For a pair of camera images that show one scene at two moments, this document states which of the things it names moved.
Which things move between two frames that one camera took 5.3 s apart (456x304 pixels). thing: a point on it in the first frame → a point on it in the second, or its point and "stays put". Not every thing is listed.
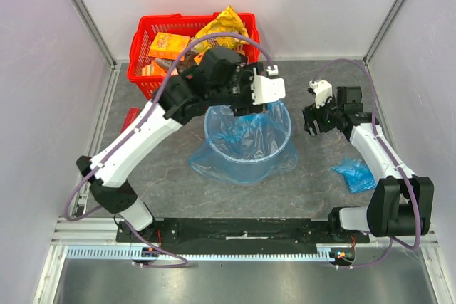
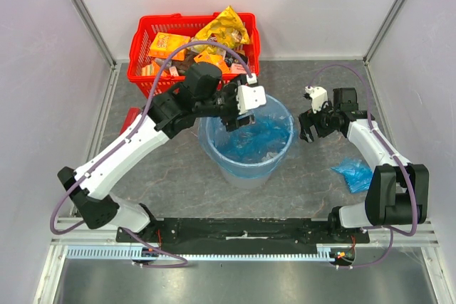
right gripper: [313, 121] stays put
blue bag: [358, 174] stays put
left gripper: [248, 108] → [232, 122]
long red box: [132, 114] stays put
